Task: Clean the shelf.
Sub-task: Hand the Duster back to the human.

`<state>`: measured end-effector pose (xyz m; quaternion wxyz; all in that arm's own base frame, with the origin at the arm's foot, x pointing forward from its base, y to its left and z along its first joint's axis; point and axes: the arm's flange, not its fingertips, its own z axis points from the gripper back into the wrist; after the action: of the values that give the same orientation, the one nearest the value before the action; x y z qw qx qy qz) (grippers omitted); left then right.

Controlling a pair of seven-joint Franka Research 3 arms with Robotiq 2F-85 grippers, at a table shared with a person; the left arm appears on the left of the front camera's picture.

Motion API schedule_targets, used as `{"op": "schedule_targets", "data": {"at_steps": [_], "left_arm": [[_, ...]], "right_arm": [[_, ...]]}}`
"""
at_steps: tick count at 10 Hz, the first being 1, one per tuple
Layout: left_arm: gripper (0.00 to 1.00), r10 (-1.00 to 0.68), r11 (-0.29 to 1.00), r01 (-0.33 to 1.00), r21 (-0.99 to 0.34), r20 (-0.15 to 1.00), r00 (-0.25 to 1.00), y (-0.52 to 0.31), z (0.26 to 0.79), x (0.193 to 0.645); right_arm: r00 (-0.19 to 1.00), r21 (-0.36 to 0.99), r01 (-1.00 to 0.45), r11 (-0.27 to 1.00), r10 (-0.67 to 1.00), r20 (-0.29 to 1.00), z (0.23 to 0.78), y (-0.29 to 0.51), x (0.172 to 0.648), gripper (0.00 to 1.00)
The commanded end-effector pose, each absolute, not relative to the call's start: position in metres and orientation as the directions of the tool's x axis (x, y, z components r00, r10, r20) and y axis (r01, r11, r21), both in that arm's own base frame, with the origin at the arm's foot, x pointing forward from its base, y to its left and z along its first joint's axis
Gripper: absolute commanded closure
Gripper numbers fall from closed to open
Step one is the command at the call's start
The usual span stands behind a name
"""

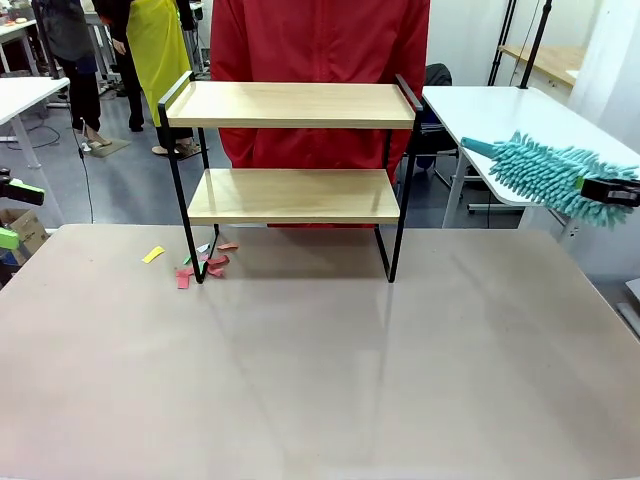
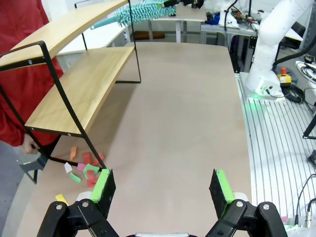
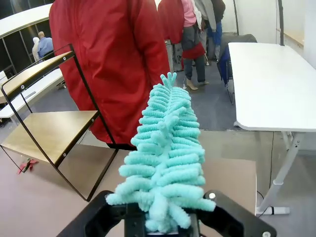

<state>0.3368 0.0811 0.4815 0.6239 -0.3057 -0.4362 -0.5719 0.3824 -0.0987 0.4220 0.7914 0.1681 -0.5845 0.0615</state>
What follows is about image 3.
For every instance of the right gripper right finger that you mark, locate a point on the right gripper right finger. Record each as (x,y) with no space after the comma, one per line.
(232,214)

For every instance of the white table grey legs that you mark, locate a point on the white table grey legs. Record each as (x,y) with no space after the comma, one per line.
(47,80)

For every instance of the black frame wooden shelf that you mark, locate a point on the black frame wooden shelf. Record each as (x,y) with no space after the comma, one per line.
(49,133)

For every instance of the person in blue shirt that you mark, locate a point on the person in blue shirt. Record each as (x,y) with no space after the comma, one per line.
(45,47)

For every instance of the pink paper scrap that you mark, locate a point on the pink paper scrap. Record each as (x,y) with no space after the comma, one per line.
(33,162)

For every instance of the black pole stand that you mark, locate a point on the black pole stand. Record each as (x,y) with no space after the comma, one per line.
(281,22)

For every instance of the black chair with jacket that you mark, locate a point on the black chair with jacket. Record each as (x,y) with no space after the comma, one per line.
(237,39)

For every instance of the person in red jacket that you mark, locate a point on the person in red jacket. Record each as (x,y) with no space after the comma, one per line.
(111,49)

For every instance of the white power strip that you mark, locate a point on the white power strip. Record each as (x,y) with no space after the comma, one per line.
(279,210)

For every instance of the person in white clothes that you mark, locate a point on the person in white clothes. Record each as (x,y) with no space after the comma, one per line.
(35,49)

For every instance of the wooden bench top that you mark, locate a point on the wooden bench top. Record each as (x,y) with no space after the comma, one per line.
(295,38)

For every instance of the white height-adjustable table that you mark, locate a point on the white height-adjustable table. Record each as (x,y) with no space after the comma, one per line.
(271,86)

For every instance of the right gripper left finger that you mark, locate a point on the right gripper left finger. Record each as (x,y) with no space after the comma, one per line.
(98,205)

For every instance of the black tripod stand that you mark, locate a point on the black tripod stand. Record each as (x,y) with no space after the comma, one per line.
(237,17)

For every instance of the teal microfiber duster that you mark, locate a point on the teal microfiber duster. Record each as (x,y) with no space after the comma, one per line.
(168,138)

